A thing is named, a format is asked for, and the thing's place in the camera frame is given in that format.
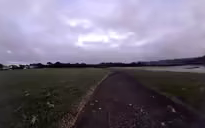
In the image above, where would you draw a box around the row of dark trees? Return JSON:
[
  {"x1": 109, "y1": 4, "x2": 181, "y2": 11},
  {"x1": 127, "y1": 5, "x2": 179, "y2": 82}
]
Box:
[{"x1": 0, "y1": 60, "x2": 151, "y2": 71}]

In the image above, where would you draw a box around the dark distant hill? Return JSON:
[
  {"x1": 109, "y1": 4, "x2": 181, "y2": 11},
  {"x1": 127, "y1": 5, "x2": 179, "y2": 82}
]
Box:
[{"x1": 146, "y1": 54, "x2": 205, "y2": 67}]

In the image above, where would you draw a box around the green grass field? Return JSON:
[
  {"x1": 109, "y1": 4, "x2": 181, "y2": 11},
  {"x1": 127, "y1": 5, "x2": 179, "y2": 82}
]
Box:
[{"x1": 0, "y1": 67, "x2": 113, "y2": 128}]

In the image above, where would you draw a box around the dark asphalt path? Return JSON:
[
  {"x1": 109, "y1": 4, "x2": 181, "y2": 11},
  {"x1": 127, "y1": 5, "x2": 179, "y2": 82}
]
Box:
[{"x1": 73, "y1": 70, "x2": 205, "y2": 128}]

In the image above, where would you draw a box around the green grass strip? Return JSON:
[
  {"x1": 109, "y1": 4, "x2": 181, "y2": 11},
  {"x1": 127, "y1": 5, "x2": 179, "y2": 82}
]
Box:
[{"x1": 121, "y1": 68, "x2": 205, "y2": 116}]

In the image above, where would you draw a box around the pale water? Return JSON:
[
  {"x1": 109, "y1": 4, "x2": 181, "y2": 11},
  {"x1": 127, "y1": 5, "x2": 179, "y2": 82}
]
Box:
[{"x1": 111, "y1": 64, "x2": 205, "y2": 74}]

